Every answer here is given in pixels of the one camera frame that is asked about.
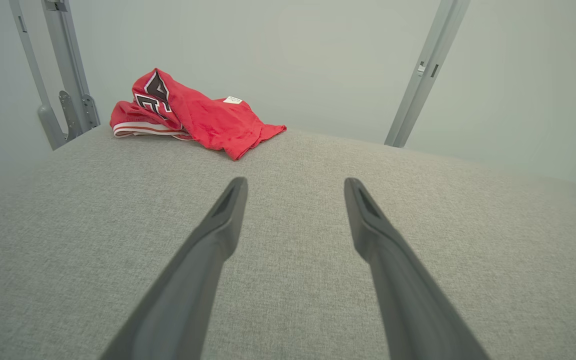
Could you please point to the grey metal frame with caster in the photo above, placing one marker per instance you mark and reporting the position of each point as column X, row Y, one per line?
column 70, row 75

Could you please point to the red jersey with white sleeves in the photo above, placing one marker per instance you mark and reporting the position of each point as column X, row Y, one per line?
column 208, row 120

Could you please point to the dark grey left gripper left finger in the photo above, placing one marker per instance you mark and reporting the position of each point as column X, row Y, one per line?
column 183, row 300

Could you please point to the grey double partition post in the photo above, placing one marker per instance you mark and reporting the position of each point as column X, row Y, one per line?
column 428, row 70

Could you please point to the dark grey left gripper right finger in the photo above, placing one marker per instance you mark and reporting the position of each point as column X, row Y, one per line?
column 413, row 310

